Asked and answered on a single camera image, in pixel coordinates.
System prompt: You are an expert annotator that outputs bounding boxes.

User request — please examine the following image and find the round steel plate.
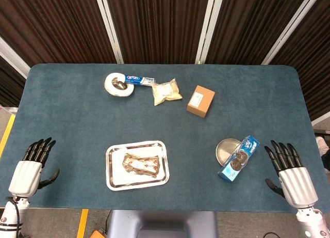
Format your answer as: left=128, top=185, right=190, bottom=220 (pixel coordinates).
left=215, top=138, right=244, bottom=169

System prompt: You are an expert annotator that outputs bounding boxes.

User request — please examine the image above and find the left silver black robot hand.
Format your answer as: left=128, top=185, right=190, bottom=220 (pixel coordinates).
left=7, top=137, right=60, bottom=199

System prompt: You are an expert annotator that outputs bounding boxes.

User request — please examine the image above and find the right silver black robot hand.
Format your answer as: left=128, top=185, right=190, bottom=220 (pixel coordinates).
left=264, top=139, right=319, bottom=210

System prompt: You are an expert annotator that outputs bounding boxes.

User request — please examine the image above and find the clear bag of yellow snacks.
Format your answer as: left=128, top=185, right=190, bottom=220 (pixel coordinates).
left=150, top=78, right=183, bottom=106

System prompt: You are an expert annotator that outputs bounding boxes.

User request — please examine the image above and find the blue white toothpaste tube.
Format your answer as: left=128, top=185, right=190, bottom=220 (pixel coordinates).
left=124, top=73, right=156, bottom=88

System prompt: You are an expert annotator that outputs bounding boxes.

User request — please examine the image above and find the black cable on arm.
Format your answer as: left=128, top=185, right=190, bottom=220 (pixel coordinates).
left=6, top=196, right=23, bottom=238

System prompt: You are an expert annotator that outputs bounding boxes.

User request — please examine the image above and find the teal felt table cover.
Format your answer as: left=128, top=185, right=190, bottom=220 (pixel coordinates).
left=0, top=64, right=325, bottom=213

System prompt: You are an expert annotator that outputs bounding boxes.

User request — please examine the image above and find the brown pleated partition panel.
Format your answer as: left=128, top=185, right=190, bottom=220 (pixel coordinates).
left=261, top=0, right=330, bottom=126
left=94, top=0, right=218, bottom=65
left=0, top=0, right=125, bottom=68
left=195, top=0, right=320, bottom=66
left=0, top=36, right=31, bottom=107

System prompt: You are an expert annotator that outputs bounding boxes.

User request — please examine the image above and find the brown cardboard box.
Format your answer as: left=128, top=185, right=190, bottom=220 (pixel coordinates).
left=186, top=85, right=216, bottom=119

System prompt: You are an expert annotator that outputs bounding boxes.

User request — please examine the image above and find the blue cookie box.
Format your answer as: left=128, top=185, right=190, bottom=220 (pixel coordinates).
left=218, top=134, right=260, bottom=183

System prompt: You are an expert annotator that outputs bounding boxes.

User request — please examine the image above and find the white tape roll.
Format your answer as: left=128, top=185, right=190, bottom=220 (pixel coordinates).
left=104, top=72, right=135, bottom=97

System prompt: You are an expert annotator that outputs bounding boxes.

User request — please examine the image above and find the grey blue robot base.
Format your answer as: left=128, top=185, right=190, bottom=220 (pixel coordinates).
left=107, top=210, right=219, bottom=238

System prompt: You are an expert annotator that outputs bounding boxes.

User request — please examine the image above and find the gold red snack packet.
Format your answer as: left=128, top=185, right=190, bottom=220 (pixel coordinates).
left=122, top=152, right=161, bottom=179

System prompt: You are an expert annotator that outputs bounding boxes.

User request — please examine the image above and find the rectangular steel tray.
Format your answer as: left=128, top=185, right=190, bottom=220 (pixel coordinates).
left=105, top=140, right=170, bottom=192

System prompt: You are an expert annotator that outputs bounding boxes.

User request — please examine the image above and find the white pink shoe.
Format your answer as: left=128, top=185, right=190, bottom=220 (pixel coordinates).
left=315, top=136, right=328, bottom=154

